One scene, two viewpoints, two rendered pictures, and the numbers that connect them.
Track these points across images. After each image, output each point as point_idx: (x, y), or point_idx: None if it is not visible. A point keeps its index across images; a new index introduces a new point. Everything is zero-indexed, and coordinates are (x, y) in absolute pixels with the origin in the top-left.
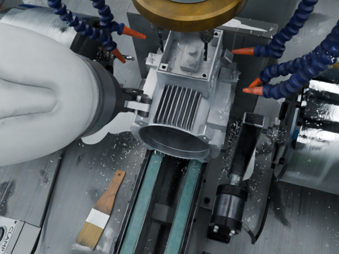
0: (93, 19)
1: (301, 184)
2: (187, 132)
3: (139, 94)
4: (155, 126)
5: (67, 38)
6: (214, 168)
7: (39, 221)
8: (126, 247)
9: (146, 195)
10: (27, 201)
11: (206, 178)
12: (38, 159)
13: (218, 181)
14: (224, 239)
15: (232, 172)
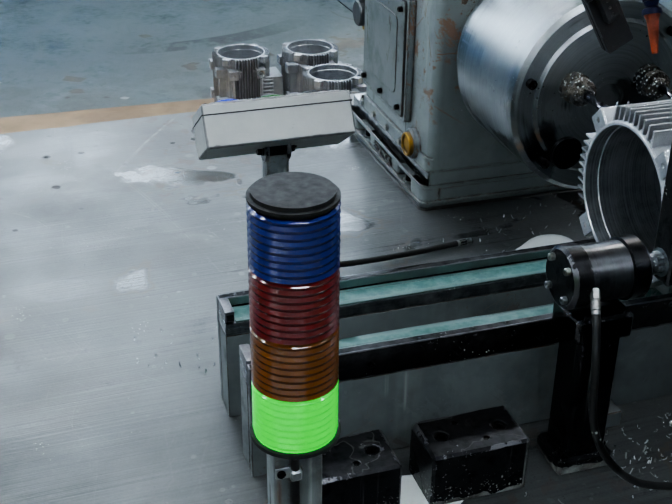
0: (670, 14)
1: None
2: (646, 144)
3: (621, 26)
4: (625, 207)
5: None
6: (671, 404)
7: (344, 269)
8: (411, 285)
9: (511, 272)
10: (360, 247)
11: (636, 395)
12: (431, 229)
13: (653, 418)
14: (558, 449)
15: (659, 235)
